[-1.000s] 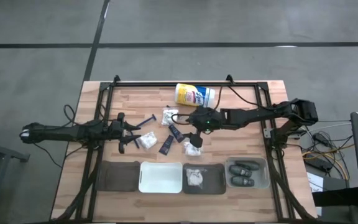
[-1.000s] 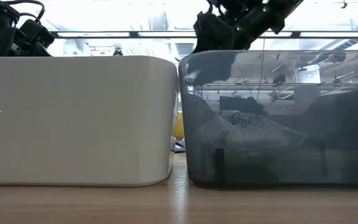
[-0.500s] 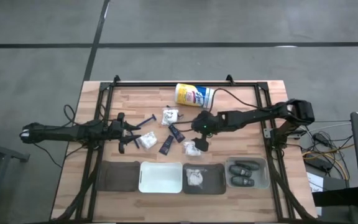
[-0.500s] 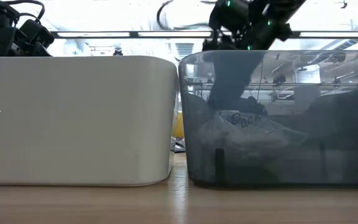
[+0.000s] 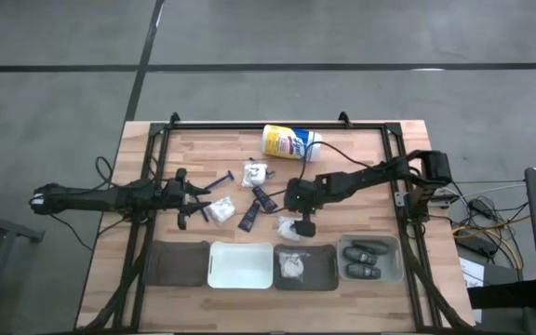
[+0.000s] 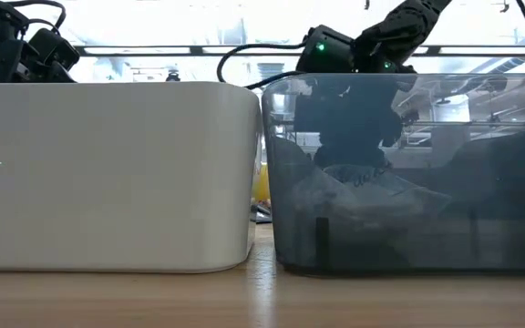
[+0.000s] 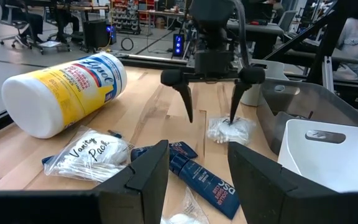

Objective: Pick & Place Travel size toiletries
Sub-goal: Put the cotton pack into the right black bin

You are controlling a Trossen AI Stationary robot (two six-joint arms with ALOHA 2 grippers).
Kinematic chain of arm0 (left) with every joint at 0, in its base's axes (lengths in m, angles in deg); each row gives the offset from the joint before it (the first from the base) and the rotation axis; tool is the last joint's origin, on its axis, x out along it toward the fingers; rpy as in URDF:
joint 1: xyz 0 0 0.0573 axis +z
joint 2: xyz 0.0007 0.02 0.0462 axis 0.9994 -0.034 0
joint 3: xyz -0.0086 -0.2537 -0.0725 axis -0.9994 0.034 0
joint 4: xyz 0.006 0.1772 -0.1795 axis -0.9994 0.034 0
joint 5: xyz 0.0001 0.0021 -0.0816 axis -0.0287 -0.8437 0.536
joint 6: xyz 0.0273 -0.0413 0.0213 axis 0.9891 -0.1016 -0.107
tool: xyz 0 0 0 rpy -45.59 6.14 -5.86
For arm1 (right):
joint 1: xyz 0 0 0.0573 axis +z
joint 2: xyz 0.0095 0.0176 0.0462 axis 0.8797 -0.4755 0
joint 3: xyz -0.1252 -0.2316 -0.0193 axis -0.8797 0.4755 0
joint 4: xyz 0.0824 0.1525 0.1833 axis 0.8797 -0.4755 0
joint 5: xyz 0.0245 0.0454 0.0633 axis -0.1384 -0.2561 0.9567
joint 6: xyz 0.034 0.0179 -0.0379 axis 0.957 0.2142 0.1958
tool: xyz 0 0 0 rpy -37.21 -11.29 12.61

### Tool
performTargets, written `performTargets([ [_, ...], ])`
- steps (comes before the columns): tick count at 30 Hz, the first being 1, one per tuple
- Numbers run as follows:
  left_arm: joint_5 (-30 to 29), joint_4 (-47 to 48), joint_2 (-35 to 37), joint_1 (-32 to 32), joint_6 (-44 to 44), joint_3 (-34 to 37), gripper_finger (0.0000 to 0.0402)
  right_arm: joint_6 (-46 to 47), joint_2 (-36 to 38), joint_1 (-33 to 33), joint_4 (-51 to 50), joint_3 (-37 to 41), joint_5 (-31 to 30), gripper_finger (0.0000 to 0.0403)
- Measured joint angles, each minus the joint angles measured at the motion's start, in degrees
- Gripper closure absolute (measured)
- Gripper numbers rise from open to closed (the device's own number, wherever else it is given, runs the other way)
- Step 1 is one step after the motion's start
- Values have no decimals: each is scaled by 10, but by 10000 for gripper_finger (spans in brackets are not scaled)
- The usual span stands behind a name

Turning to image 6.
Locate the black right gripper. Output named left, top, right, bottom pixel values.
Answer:
left=292, top=75, right=405, bottom=170

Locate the black horizontal room beam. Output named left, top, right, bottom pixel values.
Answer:
left=73, top=44, right=525, bottom=57

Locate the clear bag of cotton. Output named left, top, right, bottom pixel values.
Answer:
left=284, top=162, right=454, bottom=238

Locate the white plastic bin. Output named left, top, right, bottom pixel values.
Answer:
left=0, top=81, right=263, bottom=274

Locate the smoky transparent plastic bin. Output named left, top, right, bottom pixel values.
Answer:
left=261, top=72, right=525, bottom=277

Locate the grey louvred vent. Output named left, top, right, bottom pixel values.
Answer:
left=257, top=62, right=286, bottom=86

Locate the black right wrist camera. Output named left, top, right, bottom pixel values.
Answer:
left=295, top=25, right=355, bottom=74

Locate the yellow disinfecting wipes canister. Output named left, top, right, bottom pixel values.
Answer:
left=252, top=164, right=272, bottom=204

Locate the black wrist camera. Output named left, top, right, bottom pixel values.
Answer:
left=28, top=27, right=81, bottom=70
left=295, top=25, right=355, bottom=74

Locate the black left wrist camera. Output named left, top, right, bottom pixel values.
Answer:
left=28, top=27, right=81, bottom=70

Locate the black left camera cable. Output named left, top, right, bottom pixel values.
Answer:
left=5, top=0, right=67, bottom=36

